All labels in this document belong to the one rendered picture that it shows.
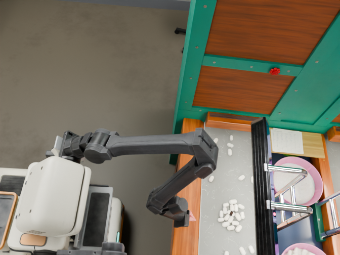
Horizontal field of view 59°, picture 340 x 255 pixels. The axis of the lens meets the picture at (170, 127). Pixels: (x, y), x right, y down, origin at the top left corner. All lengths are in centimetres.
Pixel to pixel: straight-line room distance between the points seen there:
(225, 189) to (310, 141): 56
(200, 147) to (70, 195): 40
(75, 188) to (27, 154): 167
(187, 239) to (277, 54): 89
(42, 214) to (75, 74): 214
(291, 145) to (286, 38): 69
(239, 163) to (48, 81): 190
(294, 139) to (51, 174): 130
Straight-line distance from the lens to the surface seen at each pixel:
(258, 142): 134
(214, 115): 162
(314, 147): 183
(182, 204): 125
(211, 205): 155
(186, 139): 93
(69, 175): 94
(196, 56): 131
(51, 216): 90
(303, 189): 175
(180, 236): 147
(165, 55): 301
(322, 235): 171
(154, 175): 236
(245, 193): 161
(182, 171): 106
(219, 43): 127
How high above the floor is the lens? 221
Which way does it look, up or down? 61 degrees down
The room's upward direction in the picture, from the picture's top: 8 degrees clockwise
